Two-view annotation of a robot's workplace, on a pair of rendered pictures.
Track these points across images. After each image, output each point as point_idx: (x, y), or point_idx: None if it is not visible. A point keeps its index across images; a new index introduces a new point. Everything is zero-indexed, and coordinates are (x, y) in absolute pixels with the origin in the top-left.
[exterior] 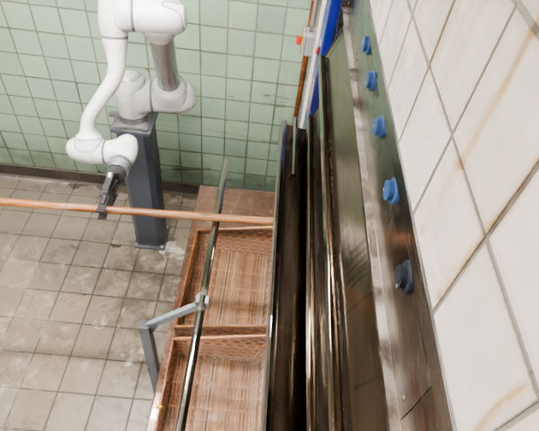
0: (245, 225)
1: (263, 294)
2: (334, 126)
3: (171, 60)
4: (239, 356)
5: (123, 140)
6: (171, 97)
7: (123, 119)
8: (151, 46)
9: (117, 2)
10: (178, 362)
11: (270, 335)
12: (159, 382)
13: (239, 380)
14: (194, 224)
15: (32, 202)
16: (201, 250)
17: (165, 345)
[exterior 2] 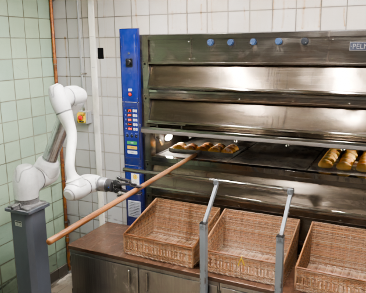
0: (120, 236)
1: (178, 239)
2: (201, 84)
3: None
4: (216, 247)
5: (89, 174)
6: (58, 165)
7: (31, 201)
8: None
9: (66, 89)
10: None
11: (265, 135)
12: (216, 277)
13: (230, 253)
14: (102, 251)
15: (113, 201)
16: None
17: (192, 272)
